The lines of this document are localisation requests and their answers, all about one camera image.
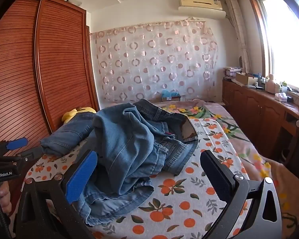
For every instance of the floral pink blanket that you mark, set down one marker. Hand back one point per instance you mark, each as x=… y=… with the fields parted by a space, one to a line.
x=241 y=139

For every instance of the stack of papers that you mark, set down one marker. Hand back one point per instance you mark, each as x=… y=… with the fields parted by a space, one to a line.
x=230 y=72

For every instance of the long wooden cabinet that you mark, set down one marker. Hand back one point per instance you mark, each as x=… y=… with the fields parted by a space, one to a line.
x=254 y=112

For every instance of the blue denim pants with patch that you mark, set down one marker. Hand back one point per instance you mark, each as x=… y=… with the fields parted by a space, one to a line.
x=129 y=139

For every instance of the orange-print white bed sheet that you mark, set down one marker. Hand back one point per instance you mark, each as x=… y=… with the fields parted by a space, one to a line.
x=179 y=194

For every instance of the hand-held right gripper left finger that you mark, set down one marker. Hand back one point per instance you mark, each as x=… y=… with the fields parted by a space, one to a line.
x=82 y=176

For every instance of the wood-framed window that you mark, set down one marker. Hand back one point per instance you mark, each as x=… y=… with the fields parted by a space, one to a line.
x=284 y=42

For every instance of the circle-patterned sheer curtain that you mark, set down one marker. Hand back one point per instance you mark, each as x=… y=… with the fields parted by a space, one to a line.
x=152 y=62

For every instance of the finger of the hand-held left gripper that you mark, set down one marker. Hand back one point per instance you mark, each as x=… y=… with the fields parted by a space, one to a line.
x=32 y=153
x=16 y=143

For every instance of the white gathered window curtain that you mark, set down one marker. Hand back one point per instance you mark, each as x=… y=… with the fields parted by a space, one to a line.
x=239 y=29

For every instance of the white tissue box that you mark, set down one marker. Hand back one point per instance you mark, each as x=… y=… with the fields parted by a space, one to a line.
x=281 y=97

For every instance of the slatted wooden wardrobe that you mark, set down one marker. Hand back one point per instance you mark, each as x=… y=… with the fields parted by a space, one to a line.
x=59 y=54

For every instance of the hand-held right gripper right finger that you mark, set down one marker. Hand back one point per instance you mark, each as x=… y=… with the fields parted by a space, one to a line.
x=214 y=176

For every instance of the person's left hand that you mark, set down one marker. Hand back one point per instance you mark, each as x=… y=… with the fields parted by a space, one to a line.
x=4 y=196

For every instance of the white flat box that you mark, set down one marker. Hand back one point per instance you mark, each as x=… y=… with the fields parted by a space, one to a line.
x=73 y=1

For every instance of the yellow plush toy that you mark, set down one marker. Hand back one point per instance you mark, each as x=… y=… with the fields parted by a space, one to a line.
x=86 y=109

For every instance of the open cardboard box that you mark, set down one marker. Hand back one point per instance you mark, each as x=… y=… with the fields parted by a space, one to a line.
x=245 y=79

